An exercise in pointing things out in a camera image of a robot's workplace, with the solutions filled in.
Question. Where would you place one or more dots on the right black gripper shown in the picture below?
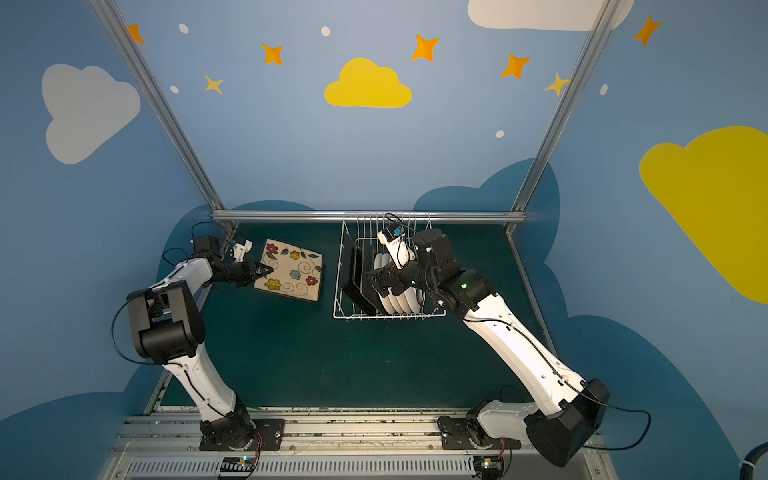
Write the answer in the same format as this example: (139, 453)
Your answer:
(387, 280)

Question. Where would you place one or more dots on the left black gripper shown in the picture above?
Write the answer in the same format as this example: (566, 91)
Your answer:
(250, 270)

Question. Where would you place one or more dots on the black square floral plate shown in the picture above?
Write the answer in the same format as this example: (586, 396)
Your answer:
(349, 273)
(297, 272)

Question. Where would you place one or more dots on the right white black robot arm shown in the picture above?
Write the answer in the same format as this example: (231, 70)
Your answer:
(565, 410)

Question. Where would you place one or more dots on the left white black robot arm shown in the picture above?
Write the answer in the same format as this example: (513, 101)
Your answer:
(168, 330)

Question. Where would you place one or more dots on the white round plate leftmost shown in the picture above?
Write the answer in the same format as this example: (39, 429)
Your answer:
(379, 264)

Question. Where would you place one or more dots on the white round plate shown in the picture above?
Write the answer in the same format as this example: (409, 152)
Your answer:
(379, 264)
(414, 299)
(391, 298)
(403, 304)

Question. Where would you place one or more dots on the white round plate rightmost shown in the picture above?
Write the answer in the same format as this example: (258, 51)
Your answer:
(414, 299)

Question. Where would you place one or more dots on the left small circuit board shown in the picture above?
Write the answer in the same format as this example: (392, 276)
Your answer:
(240, 467)

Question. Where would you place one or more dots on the small circuit board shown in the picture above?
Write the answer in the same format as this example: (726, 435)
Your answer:
(487, 468)
(240, 467)

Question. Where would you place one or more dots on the right small circuit board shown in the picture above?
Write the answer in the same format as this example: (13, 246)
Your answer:
(487, 468)

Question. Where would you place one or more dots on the white wire dish rack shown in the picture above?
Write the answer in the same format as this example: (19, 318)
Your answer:
(364, 232)

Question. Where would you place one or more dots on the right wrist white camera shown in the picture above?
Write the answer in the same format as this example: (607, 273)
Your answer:
(394, 239)

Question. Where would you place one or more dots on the aluminium frame back bar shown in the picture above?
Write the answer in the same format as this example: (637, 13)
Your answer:
(296, 216)

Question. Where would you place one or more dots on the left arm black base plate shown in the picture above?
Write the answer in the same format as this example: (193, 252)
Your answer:
(230, 435)

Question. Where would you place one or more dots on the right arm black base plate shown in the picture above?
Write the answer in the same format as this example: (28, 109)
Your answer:
(463, 434)

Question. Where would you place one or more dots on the aluminium mounting rail base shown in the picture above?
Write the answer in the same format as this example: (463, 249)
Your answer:
(330, 443)

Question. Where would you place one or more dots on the aluminium frame left post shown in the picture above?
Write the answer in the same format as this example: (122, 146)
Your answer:
(113, 22)

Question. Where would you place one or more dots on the aluminium frame post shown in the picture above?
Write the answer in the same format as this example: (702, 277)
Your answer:
(582, 70)
(113, 22)

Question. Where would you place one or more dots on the aluminium frame right post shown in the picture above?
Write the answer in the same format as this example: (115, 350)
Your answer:
(582, 70)

